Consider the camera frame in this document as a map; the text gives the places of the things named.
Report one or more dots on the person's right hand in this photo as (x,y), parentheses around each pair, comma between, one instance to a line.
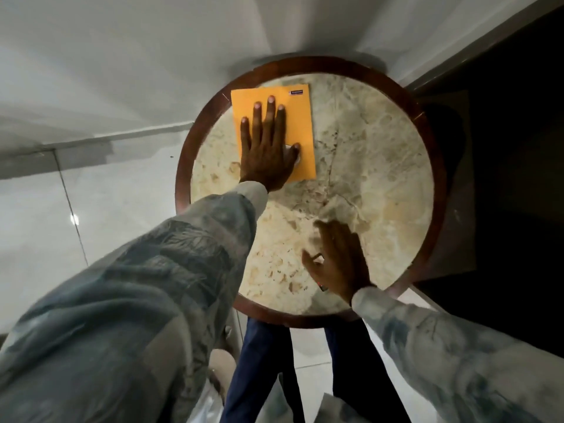
(343,264)

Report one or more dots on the person's left hand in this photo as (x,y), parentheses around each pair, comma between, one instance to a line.
(264,158)

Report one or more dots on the orange packet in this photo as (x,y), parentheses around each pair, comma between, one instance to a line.
(299,123)

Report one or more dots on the person's left forearm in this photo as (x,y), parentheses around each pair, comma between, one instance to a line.
(132,312)

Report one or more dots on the person's right forearm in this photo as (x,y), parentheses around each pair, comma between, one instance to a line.
(462,361)

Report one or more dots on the round marble side table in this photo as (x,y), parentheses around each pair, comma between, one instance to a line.
(379,171)

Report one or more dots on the person's right leg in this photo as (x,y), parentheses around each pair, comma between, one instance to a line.
(365,374)

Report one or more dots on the person's leg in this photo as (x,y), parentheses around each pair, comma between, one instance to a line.
(260,370)
(365,374)

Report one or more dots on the person's left leg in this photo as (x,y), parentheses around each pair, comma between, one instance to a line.
(260,370)

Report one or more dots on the dark wooden door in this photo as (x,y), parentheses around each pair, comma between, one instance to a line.
(506,193)

